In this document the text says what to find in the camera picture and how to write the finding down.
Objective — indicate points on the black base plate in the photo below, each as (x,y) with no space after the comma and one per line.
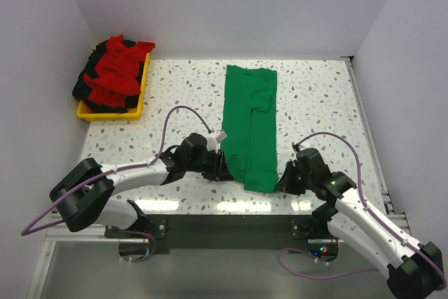
(252,232)

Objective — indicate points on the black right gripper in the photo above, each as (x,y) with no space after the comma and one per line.
(285,183)

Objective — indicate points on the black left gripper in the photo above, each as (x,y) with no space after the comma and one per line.
(219,171)

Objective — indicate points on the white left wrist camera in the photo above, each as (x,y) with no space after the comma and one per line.
(214,140)

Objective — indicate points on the green t shirt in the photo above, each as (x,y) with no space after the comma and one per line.
(249,121)

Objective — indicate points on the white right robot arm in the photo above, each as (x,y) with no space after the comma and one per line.
(411,269)

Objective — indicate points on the aluminium right side rail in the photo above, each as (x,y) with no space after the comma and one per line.
(388,205)

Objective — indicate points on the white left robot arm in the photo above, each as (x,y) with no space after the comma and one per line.
(85,196)

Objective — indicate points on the red t shirt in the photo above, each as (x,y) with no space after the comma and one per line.
(117,68)

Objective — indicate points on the yellow plastic bin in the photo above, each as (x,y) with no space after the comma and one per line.
(132,114)

